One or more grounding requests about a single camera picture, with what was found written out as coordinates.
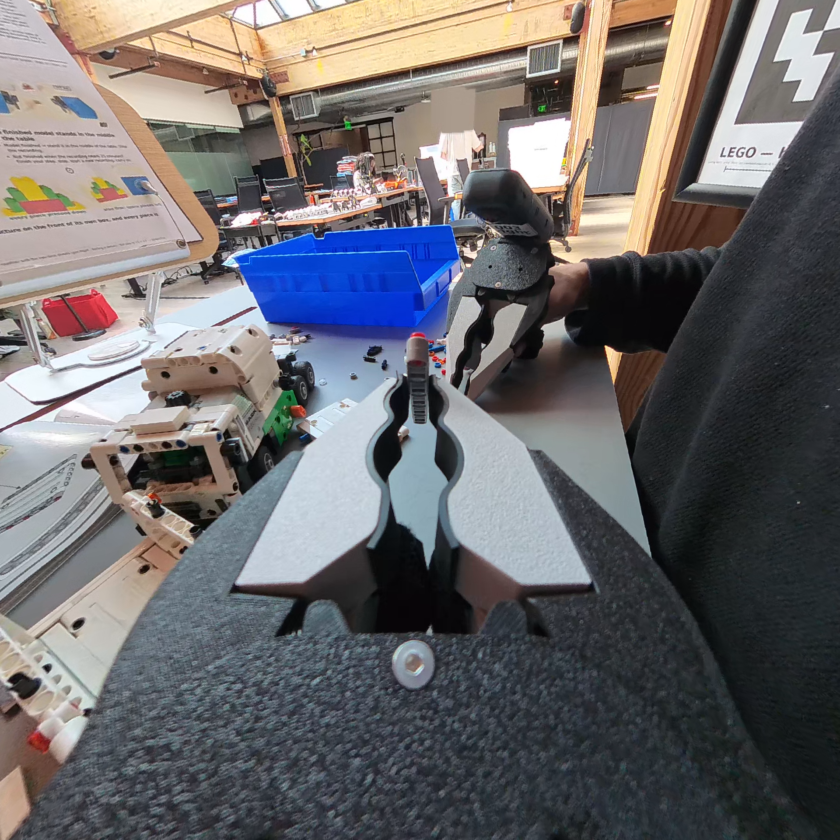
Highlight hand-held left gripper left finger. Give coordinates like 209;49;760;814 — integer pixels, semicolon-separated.
234;375;409;634

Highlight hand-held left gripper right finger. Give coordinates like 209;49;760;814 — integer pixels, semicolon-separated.
427;377;595;634

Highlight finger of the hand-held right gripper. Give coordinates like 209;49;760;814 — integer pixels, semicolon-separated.
463;306;537;401
445;295;488;395

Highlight pile of mixed lego pieces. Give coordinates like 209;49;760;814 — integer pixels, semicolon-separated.
362;335;454;380

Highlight grey lego beam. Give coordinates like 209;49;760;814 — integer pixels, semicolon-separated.
403;341;433;427

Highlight person's right forearm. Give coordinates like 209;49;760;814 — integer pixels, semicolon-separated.
564;246;726;355

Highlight white lego panel blue pins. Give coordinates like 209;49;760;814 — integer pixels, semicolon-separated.
298;399;358;442

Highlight white and green lego truck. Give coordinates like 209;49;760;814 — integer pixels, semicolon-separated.
82;323;317;519

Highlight white lego garbage body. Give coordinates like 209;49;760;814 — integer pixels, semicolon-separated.
0;489;203;821

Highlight lego instruction booklet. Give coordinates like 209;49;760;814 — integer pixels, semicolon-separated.
0;420;142;614

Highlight person's right hand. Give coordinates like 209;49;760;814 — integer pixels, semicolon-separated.
546;260;592;324

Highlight white display board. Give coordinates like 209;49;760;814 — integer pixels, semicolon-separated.
507;118;572;188

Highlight blue plastic bin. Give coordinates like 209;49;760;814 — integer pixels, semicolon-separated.
233;224;462;328

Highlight long wooden work table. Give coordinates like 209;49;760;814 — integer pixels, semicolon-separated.
217;184;454;231

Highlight grey locker cabinet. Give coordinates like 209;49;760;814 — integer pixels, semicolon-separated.
584;98;657;196

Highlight black framed window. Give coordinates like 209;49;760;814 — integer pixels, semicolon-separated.
366;118;396;170

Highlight wooden pillar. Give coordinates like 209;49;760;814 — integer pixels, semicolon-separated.
607;0;756;431

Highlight black framed poster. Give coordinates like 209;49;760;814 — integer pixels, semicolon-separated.
672;0;840;210

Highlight wooden clipboard stand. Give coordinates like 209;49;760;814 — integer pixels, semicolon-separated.
0;0;221;404

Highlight red bag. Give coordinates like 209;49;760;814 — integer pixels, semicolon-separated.
41;289;119;337

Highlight printed instruction sheet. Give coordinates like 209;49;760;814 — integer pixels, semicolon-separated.
0;0;203;283

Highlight wooden post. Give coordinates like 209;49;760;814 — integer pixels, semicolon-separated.
268;95;298;178
564;0;614;234

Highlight silver ventilation duct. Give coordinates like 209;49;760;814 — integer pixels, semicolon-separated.
239;26;670;126

